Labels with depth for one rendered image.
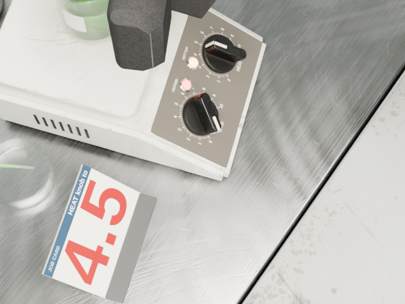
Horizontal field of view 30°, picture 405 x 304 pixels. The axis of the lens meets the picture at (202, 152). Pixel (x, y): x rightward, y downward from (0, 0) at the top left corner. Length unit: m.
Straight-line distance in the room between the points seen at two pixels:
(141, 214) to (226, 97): 0.12
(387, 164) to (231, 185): 0.13
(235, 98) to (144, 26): 0.26
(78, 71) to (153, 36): 0.21
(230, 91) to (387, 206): 0.16
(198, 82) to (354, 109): 0.15
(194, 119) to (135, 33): 0.23
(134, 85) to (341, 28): 0.22
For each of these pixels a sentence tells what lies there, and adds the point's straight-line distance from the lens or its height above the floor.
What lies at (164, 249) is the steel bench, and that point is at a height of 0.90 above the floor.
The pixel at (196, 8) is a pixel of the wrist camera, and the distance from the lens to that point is 0.48.
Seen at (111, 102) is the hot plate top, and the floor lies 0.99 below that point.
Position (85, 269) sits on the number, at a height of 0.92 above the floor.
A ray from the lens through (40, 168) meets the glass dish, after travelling 0.64.
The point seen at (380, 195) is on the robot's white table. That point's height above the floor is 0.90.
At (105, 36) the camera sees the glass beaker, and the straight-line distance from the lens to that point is 0.57.
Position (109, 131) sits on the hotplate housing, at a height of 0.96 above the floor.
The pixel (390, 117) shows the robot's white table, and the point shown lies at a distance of 0.68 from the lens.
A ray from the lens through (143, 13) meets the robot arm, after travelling 0.36.
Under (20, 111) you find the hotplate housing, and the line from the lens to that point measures 0.61.
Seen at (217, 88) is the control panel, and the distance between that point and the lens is 0.61.
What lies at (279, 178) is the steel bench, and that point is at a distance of 0.64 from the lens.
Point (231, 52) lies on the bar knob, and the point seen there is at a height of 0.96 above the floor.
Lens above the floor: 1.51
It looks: 72 degrees down
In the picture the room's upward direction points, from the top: 6 degrees clockwise
